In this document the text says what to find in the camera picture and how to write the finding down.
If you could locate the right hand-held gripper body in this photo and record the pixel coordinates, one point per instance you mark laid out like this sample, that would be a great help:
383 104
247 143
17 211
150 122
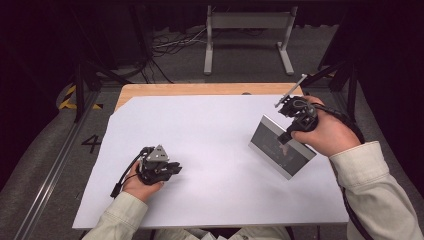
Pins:
303 115

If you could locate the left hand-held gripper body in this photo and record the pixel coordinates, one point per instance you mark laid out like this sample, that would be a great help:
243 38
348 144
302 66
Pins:
156 163

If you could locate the black glossy panel silver edges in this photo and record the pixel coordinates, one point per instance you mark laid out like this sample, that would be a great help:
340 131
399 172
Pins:
266 140

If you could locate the person's left hand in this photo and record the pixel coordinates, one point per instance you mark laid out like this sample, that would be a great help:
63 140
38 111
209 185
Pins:
140 190

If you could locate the person's right hand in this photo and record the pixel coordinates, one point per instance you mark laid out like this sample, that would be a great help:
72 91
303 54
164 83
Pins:
328 136

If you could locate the black metal stand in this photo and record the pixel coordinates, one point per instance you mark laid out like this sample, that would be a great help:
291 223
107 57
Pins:
79 90
351 96

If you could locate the grey metal stand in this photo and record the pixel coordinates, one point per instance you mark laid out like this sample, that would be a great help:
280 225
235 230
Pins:
248 20

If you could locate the yellow black floor tape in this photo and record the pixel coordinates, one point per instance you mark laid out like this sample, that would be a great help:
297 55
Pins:
68 96

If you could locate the aluminium floor rail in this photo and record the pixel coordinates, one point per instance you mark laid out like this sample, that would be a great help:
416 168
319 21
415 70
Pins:
336 100
50 180

